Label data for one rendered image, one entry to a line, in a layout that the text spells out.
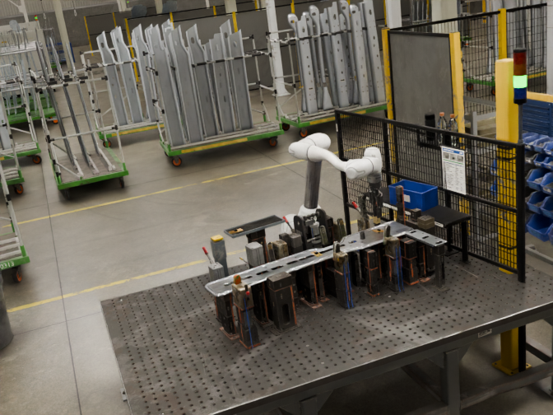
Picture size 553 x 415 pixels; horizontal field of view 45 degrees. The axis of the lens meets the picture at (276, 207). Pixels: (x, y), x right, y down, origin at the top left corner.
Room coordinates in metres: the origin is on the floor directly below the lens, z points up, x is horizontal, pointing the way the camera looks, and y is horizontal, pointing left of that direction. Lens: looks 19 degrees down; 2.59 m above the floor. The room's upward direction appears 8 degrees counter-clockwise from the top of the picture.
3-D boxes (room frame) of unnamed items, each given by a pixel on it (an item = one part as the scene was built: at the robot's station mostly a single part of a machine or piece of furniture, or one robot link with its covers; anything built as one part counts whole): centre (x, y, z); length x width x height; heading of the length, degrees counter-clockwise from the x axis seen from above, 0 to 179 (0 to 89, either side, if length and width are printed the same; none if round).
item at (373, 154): (3.91, -0.61, 1.48); 0.13 x 0.11 x 0.16; 137
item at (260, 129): (10.86, 0.77, 0.88); 1.91 x 1.00 x 1.76; 105
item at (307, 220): (3.95, -0.20, 0.94); 0.18 x 0.13 x 0.49; 116
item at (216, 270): (3.61, 0.40, 0.88); 0.11 x 0.10 x 0.36; 26
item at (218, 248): (3.80, 0.38, 0.92); 0.08 x 0.08 x 0.44; 26
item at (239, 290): (3.29, 0.24, 0.88); 0.15 x 0.11 x 0.36; 26
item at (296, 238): (3.88, -0.09, 0.89); 0.13 x 0.11 x 0.38; 26
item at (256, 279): (3.70, -0.19, 1.00); 1.38 x 0.22 x 0.02; 116
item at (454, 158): (4.08, -1.16, 1.30); 0.23 x 0.02 x 0.31; 26
